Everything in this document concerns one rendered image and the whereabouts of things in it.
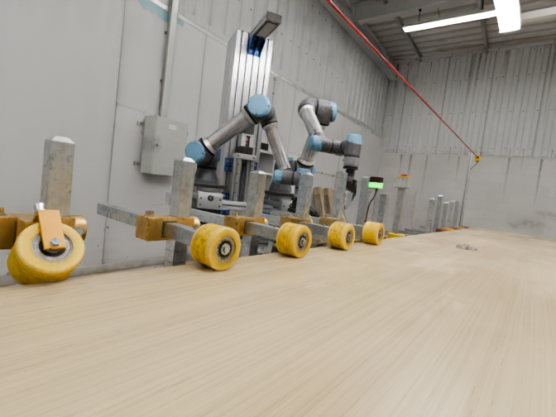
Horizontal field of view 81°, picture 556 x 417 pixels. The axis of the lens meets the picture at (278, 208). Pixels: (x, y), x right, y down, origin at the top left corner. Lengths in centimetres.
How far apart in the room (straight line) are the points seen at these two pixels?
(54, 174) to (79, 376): 40
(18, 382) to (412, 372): 33
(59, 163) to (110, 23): 323
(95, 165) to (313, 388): 338
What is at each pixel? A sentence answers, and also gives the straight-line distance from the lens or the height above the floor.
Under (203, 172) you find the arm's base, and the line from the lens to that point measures 193.
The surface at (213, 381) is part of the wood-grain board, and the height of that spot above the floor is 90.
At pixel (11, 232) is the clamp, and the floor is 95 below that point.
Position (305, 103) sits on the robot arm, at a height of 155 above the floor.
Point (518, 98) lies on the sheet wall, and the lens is 957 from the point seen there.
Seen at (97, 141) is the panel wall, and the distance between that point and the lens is 358.
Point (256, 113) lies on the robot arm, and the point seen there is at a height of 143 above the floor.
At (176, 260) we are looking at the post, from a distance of 78.
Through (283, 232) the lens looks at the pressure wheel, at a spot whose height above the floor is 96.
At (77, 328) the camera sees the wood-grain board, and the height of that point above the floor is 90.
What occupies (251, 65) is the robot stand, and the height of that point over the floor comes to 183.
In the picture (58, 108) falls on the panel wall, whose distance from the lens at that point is 348.
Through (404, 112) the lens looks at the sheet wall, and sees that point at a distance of 991.
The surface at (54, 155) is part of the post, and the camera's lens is 65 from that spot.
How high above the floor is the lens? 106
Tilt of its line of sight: 4 degrees down
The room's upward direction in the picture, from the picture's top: 7 degrees clockwise
